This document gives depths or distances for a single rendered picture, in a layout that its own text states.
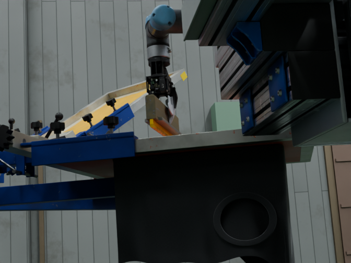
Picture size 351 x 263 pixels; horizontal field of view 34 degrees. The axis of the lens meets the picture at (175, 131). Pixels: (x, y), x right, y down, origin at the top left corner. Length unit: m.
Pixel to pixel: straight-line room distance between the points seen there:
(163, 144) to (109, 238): 3.88
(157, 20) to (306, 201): 4.19
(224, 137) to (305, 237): 4.27
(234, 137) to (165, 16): 0.47
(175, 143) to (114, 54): 4.18
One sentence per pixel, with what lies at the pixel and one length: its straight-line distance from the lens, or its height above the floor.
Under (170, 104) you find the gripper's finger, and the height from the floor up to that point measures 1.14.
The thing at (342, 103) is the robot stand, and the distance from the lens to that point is 1.06.
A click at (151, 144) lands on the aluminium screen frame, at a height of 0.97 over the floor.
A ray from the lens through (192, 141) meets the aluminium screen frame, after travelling 1.53.
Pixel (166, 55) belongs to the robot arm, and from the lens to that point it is 1.87.
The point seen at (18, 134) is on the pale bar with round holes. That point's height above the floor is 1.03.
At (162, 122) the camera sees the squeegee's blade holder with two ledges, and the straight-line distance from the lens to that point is 1.73.
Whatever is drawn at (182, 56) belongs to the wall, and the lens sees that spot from 5.74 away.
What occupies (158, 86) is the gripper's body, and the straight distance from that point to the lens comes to 1.82.
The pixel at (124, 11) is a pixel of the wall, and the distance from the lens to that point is 5.84.
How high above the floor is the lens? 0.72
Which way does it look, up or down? 10 degrees up
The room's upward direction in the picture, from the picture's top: 4 degrees counter-clockwise
